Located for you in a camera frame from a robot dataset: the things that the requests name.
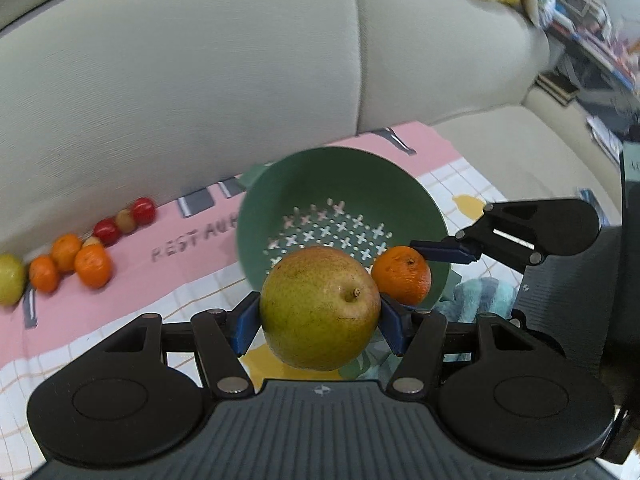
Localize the yellow-green pear front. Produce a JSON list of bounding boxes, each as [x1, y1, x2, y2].
[[259, 246, 381, 372]]

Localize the beige sofa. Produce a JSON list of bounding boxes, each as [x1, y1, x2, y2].
[[1, 0, 621, 255]]

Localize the cluttered shelf background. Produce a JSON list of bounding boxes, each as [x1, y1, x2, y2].
[[536, 0, 639, 162]]

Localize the orange mandarin front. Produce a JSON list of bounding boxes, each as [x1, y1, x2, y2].
[[371, 246, 432, 307]]

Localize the red cherry tomato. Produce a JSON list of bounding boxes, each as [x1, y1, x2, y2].
[[92, 218, 122, 247], [130, 197, 156, 226]]

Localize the green colander bowl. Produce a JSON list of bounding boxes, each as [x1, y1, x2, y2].
[[235, 146, 448, 290]]

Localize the teal striped sleeve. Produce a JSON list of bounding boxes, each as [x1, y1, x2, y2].
[[435, 278, 518, 323]]

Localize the orange mandarin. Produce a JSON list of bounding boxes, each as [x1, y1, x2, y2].
[[371, 246, 432, 307], [50, 233, 82, 274], [74, 244, 112, 289], [28, 255, 61, 294]]

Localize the pink checkered lemon cloth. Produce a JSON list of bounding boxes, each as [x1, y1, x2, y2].
[[0, 120, 542, 441]]

